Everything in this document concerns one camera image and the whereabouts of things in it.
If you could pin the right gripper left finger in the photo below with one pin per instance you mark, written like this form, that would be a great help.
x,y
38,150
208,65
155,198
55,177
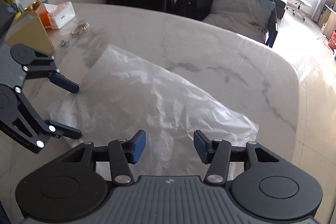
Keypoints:
x,y
79,181

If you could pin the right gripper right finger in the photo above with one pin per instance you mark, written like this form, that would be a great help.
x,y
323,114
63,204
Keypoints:
x,y
259,181

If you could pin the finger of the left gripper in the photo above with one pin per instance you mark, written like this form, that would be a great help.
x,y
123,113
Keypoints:
x,y
21,122
39,65

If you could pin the white plastic shopping bag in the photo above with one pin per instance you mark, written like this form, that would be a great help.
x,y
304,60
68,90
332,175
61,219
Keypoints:
x,y
123,93

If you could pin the small blue trinket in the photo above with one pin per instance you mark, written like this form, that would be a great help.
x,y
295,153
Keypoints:
x,y
63,44

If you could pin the gold box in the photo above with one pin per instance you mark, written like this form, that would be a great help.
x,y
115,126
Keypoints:
x,y
28,30

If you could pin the orange white tissue pack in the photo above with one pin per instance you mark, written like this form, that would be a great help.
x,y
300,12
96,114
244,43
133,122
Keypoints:
x,y
54,17

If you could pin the grey cushion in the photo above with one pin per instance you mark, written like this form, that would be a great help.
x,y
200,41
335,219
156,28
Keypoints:
x,y
249,18

